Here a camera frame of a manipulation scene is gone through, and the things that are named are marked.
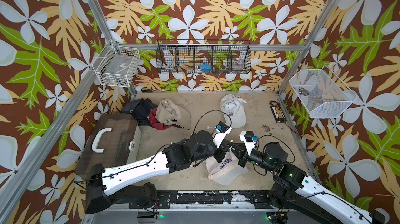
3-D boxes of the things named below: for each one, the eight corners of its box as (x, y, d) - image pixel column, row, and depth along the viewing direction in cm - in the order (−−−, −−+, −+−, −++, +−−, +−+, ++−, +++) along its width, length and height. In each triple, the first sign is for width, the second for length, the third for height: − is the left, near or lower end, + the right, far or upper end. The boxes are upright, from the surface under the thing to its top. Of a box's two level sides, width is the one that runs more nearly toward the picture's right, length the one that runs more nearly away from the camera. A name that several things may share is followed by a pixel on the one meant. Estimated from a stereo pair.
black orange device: (275, 122, 106) (277, 119, 104) (268, 103, 117) (270, 100, 115) (285, 122, 106) (287, 119, 104) (277, 103, 117) (278, 100, 115)
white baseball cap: (223, 128, 103) (224, 123, 98) (220, 100, 119) (220, 94, 114) (248, 128, 103) (250, 123, 98) (241, 100, 119) (243, 94, 114)
